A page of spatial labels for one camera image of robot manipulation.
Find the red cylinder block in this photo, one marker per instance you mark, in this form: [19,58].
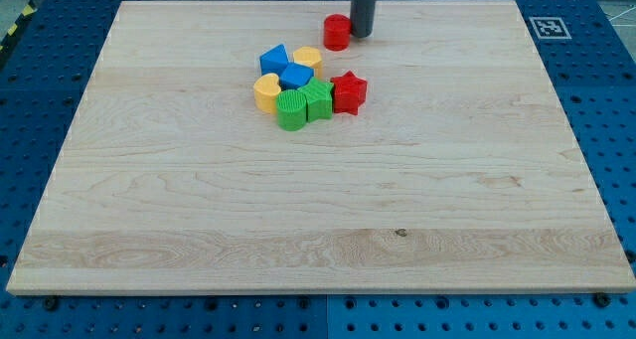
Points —
[336,32]

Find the yellow hexagon block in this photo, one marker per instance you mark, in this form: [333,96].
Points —
[310,57]

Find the green star block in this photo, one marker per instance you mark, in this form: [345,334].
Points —
[319,99]

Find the green cylinder block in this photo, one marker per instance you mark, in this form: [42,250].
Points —
[291,110]

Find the red star block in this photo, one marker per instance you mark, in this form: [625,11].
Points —
[349,93]

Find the blue cube block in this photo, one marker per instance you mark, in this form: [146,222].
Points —
[295,76]

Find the yellow heart block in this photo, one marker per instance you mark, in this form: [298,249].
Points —
[266,89]

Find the blue triangle block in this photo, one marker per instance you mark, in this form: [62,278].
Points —
[274,61]

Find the wooden board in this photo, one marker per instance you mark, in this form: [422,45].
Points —
[459,174]

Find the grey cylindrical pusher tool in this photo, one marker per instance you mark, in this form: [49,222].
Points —
[362,16]

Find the white fiducial marker tag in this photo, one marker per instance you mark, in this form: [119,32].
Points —
[550,28]

